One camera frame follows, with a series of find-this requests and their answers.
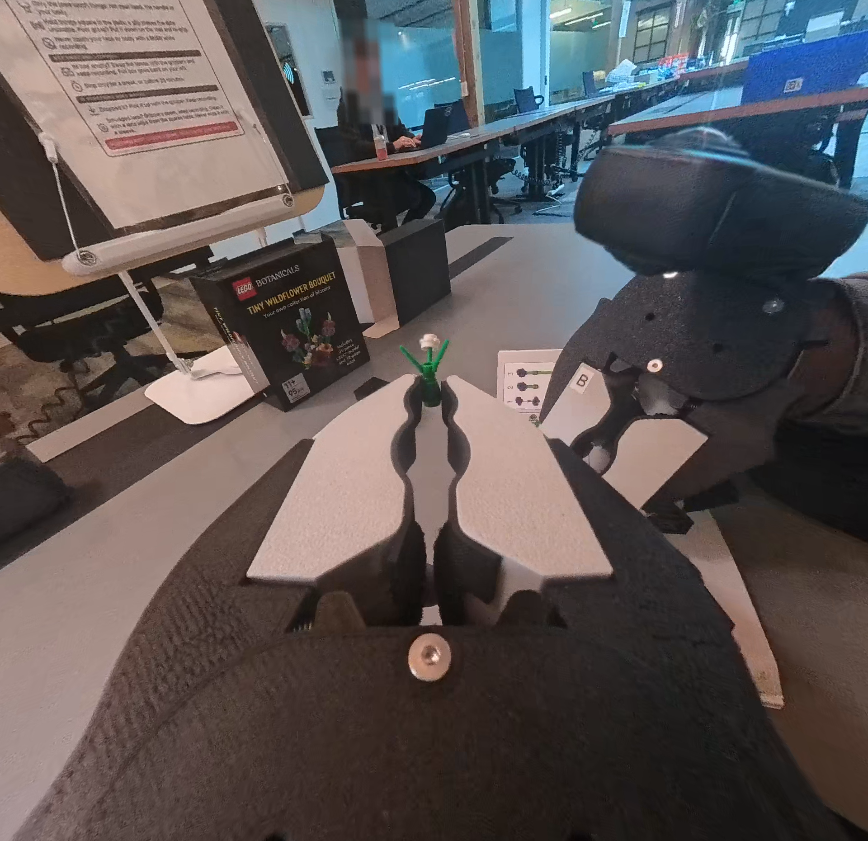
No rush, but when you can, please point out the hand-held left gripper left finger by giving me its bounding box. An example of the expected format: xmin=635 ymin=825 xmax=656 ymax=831
xmin=245 ymin=373 xmax=429 ymax=626

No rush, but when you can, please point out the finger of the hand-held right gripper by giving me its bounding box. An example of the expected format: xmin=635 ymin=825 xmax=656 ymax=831
xmin=540 ymin=361 xmax=615 ymax=443
xmin=586 ymin=417 xmax=710 ymax=510

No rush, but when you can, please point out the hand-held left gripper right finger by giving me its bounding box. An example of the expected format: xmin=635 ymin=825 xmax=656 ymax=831
xmin=434 ymin=375 xmax=615 ymax=626

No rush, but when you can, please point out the green lego flower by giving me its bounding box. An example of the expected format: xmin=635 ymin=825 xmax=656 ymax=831
xmin=399 ymin=332 xmax=452 ymax=408

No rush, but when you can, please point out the lego instruction booklet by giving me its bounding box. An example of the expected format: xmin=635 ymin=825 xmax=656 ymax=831
xmin=497 ymin=349 xmax=564 ymax=425

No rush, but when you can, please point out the black lego set box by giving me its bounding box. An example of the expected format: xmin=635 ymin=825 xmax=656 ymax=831
xmin=190 ymin=234 xmax=371 ymax=413

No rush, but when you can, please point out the person's right hand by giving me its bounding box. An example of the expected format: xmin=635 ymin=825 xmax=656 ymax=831
xmin=766 ymin=292 xmax=863 ymax=425

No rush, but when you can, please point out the white paper sheet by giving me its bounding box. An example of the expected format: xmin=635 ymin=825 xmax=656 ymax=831
xmin=637 ymin=509 xmax=785 ymax=711

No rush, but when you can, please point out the plain black box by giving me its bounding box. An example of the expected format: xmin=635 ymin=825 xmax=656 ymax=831
xmin=378 ymin=218 xmax=453 ymax=328

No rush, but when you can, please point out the white cardboard sleeve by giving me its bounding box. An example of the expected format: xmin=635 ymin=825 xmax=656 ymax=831
xmin=341 ymin=219 xmax=402 ymax=341

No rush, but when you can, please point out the long wooden desk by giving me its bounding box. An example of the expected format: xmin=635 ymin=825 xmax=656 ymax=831
xmin=605 ymin=85 xmax=868 ymax=170
xmin=331 ymin=94 xmax=615 ymax=226

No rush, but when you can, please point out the blue panel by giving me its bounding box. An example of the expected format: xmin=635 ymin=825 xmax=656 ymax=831
xmin=741 ymin=30 xmax=868 ymax=106

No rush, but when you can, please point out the dark cloth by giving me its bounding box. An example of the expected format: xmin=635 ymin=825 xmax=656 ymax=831
xmin=0 ymin=451 xmax=71 ymax=545

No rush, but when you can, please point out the dark laptop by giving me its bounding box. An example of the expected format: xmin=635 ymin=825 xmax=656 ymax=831
xmin=419 ymin=105 xmax=453 ymax=148

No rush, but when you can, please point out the black backing board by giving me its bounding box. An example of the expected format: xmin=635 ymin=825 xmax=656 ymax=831
xmin=0 ymin=0 xmax=332 ymax=263

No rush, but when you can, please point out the laminated instruction sheet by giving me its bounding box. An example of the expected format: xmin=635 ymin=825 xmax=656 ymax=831
xmin=0 ymin=0 xmax=296 ymax=232

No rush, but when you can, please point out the wooden post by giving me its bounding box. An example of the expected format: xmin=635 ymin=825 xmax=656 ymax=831
xmin=449 ymin=0 xmax=486 ymax=128

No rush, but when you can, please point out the black wall sign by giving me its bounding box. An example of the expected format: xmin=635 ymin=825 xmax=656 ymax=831
xmin=266 ymin=22 xmax=314 ymax=118

